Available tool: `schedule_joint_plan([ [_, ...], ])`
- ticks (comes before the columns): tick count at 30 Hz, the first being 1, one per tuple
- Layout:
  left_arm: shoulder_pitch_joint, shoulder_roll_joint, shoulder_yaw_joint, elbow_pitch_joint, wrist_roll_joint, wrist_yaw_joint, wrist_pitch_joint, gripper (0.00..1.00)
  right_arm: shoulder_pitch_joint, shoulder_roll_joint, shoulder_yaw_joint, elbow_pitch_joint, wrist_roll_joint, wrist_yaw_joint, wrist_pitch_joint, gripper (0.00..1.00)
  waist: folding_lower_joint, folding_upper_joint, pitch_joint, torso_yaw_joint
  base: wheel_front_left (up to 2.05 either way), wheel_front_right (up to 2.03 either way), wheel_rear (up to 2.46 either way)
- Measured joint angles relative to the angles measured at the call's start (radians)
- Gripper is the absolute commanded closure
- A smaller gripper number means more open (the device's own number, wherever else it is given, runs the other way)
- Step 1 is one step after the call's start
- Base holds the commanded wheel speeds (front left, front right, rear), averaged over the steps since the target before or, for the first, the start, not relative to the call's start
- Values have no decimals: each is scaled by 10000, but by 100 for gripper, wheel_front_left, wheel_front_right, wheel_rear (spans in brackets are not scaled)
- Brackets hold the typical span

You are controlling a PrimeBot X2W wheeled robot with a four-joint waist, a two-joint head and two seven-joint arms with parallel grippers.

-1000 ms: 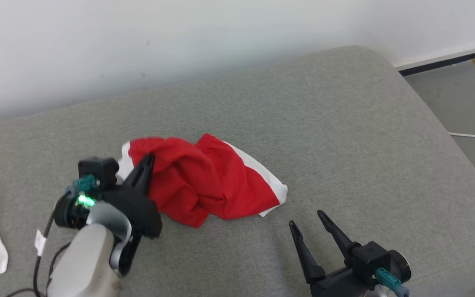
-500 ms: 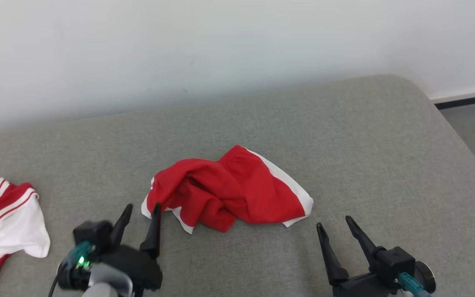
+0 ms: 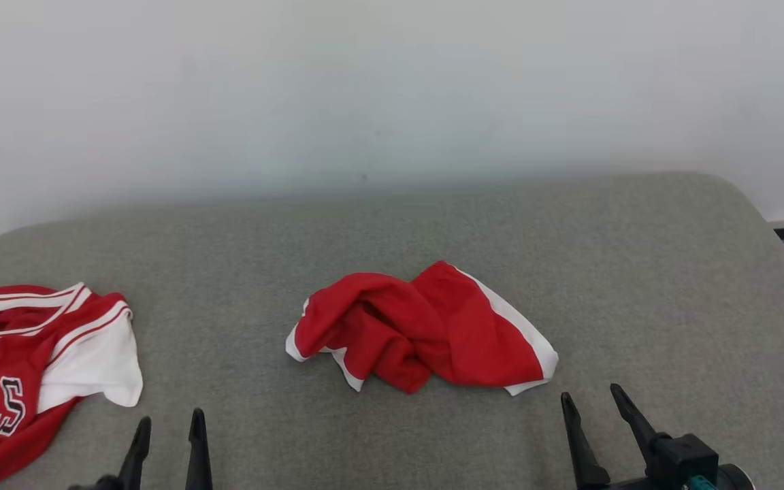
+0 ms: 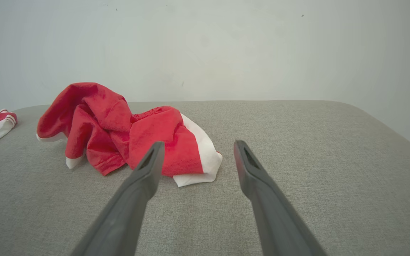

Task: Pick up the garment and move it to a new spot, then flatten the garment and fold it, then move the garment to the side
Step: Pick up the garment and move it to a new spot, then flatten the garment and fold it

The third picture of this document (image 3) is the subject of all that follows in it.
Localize grey fabric sofa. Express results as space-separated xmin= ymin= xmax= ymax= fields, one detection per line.
xmin=0 ymin=171 xmax=784 ymax=490

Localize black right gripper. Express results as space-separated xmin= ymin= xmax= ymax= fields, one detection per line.
xmin=561 ymin=383 xmax=658 ymax=490

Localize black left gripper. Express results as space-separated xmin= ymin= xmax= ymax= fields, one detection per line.
xmin=69 ymin=408 xmax=214 ymax=490

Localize red shorts with white stripe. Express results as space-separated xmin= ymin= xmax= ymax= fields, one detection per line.
xmin=285 ymin=261 xmax=559 ymax=397

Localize red white Bulls jersey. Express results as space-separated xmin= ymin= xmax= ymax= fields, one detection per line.
xmin=0 ymin=282 xmax=144 ymax=488

